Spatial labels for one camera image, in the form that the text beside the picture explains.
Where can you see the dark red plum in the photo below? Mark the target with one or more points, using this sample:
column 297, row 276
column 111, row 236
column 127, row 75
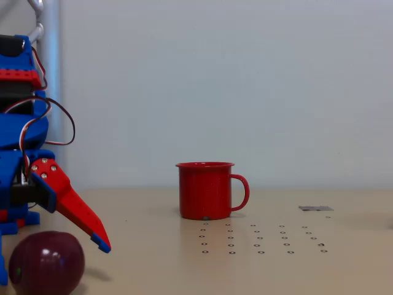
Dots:
column 47, row 264

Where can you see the red enamel mug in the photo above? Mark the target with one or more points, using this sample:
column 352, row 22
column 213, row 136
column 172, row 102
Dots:
column 204, row 192

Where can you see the small grey tape piece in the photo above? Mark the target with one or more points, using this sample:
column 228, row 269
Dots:
column 316, row 208

